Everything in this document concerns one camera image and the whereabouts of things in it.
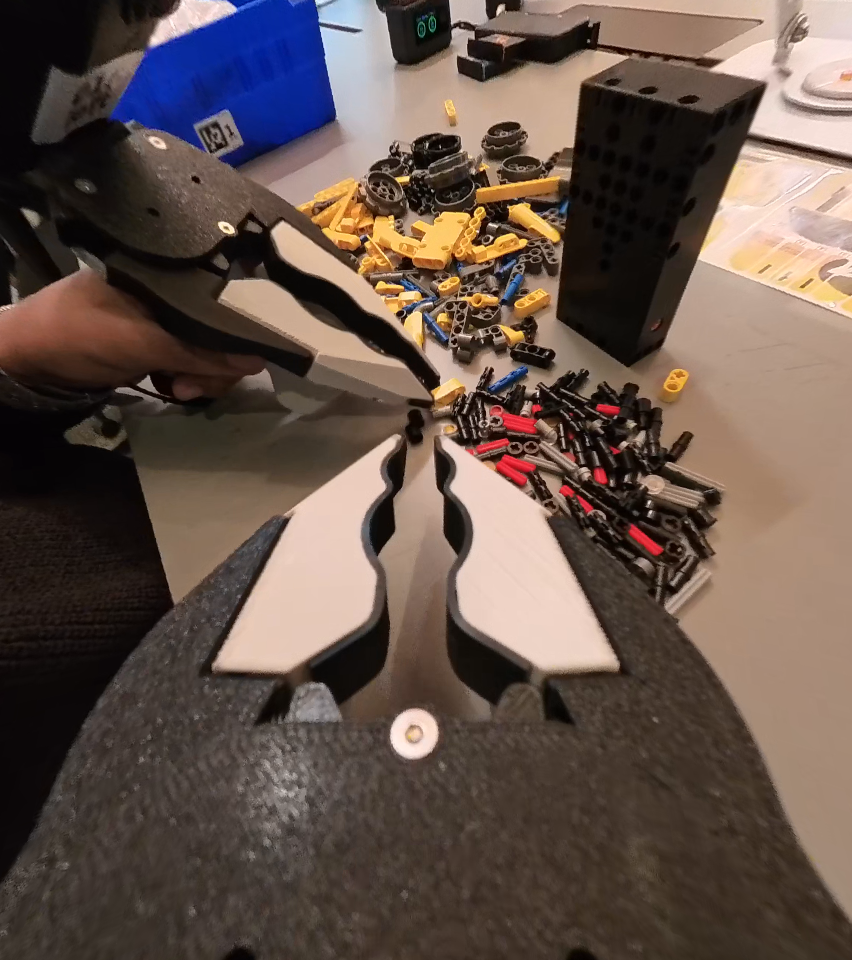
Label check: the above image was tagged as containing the pile of yellow black bricks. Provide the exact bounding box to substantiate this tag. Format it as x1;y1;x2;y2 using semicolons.
294;174;573;370

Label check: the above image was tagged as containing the blue plastic storage bin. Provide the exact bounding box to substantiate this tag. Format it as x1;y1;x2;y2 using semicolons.
109;0;338;170

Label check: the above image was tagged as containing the dark grey flat panel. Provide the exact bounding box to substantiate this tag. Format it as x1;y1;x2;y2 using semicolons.
546;2;766;67

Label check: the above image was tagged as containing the black box with green display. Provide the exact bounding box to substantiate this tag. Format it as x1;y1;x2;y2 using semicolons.
384;0;454;66

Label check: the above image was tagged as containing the yellow sticker sheet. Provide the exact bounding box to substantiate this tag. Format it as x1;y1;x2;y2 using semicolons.
698;146;852;330

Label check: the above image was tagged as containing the black flat electronic device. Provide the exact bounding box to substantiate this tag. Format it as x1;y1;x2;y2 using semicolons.
457;11;593;82

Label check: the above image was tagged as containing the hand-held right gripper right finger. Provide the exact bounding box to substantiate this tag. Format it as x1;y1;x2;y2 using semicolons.
433;435;623;706

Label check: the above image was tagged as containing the person's left hand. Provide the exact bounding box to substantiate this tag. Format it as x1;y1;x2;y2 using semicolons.
0;268;268;406

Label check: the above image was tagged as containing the group of dark sprocket wheels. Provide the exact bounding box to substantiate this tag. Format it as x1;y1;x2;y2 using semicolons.
362;120;556;216

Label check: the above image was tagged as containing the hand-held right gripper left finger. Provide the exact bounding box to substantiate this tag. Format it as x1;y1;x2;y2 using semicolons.
210;432;407;705

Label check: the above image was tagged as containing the person's dark sweater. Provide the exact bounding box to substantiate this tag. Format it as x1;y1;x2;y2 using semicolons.
0;416;174;942

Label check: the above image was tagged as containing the white book stand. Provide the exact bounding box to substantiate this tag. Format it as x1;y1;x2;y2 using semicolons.
711;0;852;170

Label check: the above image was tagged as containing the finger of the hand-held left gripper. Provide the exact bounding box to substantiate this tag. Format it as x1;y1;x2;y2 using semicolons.
268;217;443;393
218;279;436;411

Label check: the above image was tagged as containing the pile of black red pins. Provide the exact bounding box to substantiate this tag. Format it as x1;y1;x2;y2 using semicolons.
403;365;727;618

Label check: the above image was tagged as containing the black perforated block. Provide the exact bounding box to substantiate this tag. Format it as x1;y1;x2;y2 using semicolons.
555;58;766;369

